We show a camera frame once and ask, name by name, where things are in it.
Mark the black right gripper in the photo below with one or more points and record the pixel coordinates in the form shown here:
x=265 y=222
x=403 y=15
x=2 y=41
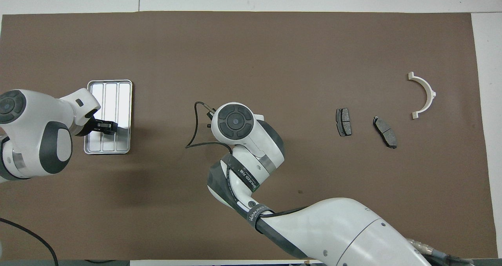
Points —
x=210 y=115

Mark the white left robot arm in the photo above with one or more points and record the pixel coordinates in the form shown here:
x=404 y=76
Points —
x=35 y=140

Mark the dark rectangular brake pad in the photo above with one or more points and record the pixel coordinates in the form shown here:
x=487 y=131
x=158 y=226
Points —
x=344 y=122

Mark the dark curved brake pad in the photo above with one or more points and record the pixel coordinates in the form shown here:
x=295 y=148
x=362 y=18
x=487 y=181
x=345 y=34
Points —
x=386 y=133

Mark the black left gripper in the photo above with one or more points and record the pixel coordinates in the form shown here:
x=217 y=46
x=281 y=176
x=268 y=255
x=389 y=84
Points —
x=91 y=125

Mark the silver metal tray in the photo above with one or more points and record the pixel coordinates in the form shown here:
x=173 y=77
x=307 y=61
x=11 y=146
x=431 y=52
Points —
x=123 y=101

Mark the brown table mat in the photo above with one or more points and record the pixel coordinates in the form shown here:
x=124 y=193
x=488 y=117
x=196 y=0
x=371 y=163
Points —
x=157 y=203

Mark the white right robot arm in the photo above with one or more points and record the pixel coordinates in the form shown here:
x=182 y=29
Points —
x=333 y=226

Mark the white curved plastic bracket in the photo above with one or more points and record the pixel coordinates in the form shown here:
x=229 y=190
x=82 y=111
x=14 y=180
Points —
x=427 y=87

